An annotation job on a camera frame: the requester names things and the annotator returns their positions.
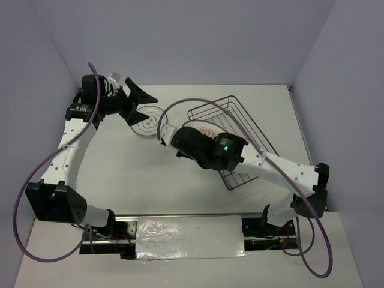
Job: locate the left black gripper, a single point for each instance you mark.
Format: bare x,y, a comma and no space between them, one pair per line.
133,117

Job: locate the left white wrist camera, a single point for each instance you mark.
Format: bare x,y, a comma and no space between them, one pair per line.
113,80

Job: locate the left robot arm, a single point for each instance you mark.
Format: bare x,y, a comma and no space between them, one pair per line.
54,197

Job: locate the metal wire dish rack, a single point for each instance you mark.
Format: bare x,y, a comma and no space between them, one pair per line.
229,110

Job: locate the white plate green rim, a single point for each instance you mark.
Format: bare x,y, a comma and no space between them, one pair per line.
148,127

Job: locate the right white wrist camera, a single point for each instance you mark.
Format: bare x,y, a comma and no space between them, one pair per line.
167,133

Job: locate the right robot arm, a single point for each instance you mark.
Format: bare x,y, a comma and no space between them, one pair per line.
228,152

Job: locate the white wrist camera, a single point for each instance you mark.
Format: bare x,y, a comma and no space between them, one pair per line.
113,80
167,133

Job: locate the silver tape patch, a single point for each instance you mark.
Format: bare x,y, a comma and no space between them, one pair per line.
172,238

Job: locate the metal mounting rail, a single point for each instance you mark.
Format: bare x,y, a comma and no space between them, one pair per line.
257,237

